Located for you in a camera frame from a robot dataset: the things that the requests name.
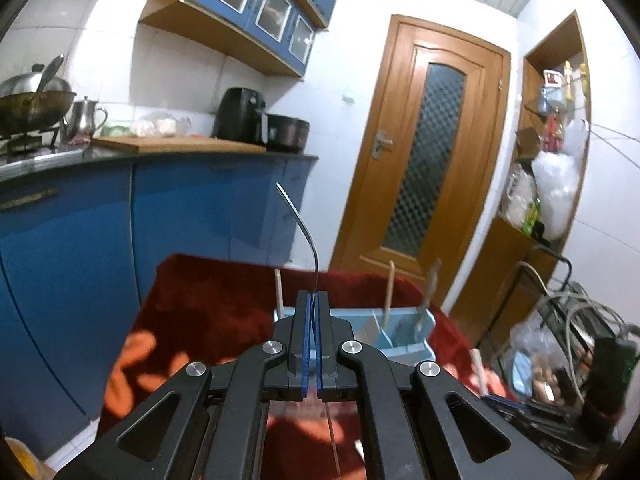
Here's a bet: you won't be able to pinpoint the wooden door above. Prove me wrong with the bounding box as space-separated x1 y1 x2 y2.
330 14 512 311

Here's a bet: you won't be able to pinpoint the steel kettle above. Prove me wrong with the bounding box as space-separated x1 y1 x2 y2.
62 96 108 143

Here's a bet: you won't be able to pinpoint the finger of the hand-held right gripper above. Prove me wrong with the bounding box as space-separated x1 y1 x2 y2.
482 393 524 413

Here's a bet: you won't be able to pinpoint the dark countertop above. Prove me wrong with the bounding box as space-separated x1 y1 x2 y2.
0 142 320 183

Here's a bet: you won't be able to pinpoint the steel wok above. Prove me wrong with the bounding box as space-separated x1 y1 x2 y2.
0 55 78 138

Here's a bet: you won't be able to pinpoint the beige plastic spoon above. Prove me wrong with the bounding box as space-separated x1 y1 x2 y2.
470 349 488 396

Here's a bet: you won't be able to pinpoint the wooden cutting board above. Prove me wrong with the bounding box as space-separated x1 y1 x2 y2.
92 135 268 154

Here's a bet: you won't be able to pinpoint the blue base cabinets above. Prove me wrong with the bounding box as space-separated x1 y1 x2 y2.
0 152 321 461

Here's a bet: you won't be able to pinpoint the long wooden chopstick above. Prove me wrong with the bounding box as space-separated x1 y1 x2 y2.
384 260 397 333

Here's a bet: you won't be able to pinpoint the clear bag on counter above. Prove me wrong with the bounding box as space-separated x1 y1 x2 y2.
127 112 193 138

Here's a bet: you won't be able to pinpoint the beige hose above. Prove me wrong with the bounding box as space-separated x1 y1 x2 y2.
515 260 640 341

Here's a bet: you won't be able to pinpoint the white plastic bag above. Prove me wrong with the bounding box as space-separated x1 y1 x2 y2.
530 120 591 241

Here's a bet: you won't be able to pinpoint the large steel fork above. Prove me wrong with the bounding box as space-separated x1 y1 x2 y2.
414 259 443 337

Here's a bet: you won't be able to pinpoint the wooden wall shelf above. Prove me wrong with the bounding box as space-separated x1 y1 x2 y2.
495 10 593 266

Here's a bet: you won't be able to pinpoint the light blue utensil box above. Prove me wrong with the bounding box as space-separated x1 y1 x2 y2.
272 307 436 368

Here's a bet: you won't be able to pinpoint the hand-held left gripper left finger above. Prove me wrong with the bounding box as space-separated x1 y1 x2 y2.
52 291 317 480

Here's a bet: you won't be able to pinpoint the black air fryer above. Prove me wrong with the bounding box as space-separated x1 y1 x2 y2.
212 87 268 146

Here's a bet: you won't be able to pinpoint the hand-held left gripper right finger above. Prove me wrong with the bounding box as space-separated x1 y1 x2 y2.
317 291 576 480

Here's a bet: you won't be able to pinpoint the metal door handle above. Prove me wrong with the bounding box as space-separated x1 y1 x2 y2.
372 130 393 161

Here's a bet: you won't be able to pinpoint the black wire rack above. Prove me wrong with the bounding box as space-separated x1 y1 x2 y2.
492 245 640 411

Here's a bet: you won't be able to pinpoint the yellow object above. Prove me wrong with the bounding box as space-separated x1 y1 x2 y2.
5 437 56 480

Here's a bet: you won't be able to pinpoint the dark rice cooker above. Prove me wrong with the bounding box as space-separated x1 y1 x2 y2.
265 114 311 153

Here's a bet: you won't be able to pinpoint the gas stove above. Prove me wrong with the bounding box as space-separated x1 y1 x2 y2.
0 130 66 157

